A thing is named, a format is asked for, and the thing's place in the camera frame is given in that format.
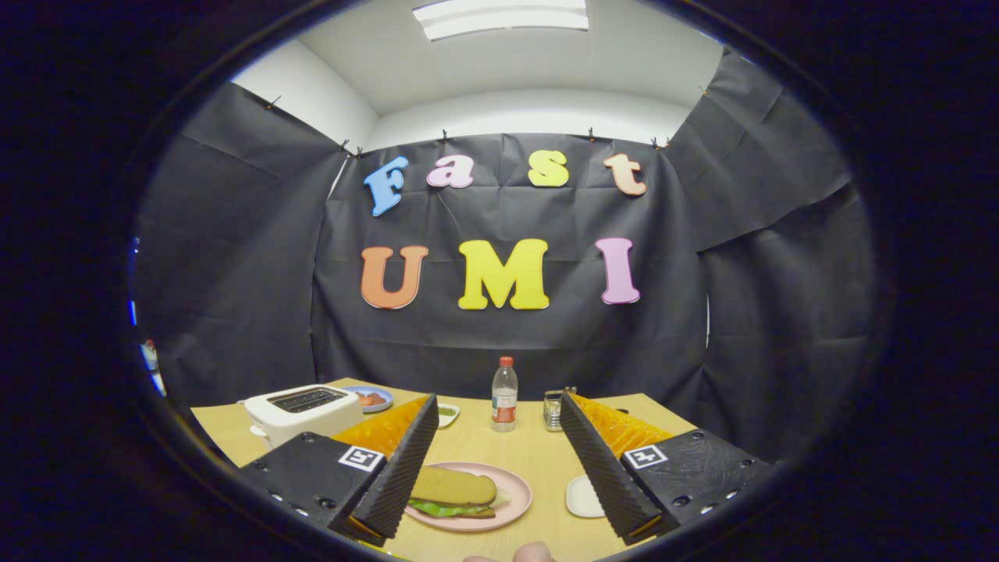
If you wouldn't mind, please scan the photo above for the wire cutlery holder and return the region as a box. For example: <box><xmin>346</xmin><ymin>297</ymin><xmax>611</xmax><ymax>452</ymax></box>
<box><xmin>543</xmin><ymin>386</ymin><xmax>578</xmax><ymax>432</ymax></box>

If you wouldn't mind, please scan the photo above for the pink round plate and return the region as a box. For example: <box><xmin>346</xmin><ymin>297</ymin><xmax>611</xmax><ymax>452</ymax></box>
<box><xmin>404</xmin><ymin>461</ymin><xmax>533</xmax><ymax>533</ymax></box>

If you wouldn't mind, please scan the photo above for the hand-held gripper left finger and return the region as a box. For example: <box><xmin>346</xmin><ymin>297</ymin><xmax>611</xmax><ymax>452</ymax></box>
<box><xmin>236</xmin><ymin>393</ymin><xmax>440</xmax><ymax>547</ymax></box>

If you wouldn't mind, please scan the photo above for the ceiling light panel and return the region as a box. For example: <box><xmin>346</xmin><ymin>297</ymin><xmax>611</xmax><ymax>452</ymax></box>
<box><xmin>412</xmin><ymin>0</ymin><xmax>590</xmax><ymax>42</ymax></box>

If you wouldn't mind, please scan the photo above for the white toaster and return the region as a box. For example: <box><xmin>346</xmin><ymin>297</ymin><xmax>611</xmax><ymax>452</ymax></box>
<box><xmin>238</xmin><ymin>384</ymin><xmax>364</xmax><ymax>450</ymax></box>

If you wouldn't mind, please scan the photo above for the white square plate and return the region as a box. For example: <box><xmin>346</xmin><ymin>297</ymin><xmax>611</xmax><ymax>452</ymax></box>
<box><xmin>566</xmin><ymin>475</ymin><xmax>607</xmax><ymax>519</ymax></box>

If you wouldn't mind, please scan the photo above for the clear red-capped water bottle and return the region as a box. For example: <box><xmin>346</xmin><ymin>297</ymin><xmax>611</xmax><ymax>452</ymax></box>
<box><xmin>491</xmin><ymin>357</ymin><xmax>519</xmax><ymax>433</ymax></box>

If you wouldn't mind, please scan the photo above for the black backdrop cloth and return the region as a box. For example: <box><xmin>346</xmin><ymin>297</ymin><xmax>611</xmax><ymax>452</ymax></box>
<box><xmin>131</xmin><ymin>47</ymin><xmax>879</xmax><ymax>469</ymax></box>

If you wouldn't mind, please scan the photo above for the green lettuce leaf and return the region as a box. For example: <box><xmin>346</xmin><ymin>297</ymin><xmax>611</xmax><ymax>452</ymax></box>
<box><xmin>409</xmin><ymin>498</ymin><xmax>500</xmax><ymax>518</ymax></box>

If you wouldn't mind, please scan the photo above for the small blue plate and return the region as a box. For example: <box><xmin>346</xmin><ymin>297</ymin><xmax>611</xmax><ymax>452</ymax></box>
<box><xmin>342</xmin><ymin>386</ymin><xmax>394</xmax><ymax>414</ymax></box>

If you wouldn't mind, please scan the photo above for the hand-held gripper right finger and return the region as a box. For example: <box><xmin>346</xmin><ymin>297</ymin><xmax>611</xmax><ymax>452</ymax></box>
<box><xmin>559</xmin><ymin>391</ymin><xmax>775</xmax><ymax>547</ymax></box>

